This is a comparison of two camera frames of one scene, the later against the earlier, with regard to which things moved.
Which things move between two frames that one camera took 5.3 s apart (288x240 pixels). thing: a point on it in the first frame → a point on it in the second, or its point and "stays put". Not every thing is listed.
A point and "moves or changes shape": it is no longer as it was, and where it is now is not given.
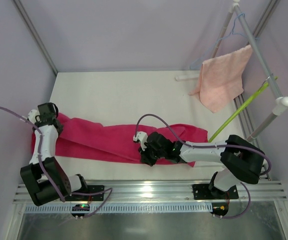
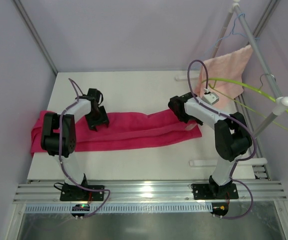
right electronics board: (221, 209) stays put
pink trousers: (78, 138) moves or changes shape
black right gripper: (150, 152) → (175, 107)
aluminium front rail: (164, 192) stays put
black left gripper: (57, 124) → (97, 119)
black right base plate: (203, 192) stays put
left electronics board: (80, 207) stays put
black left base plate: (89, 189) stays put
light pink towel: (221, 78) stays put
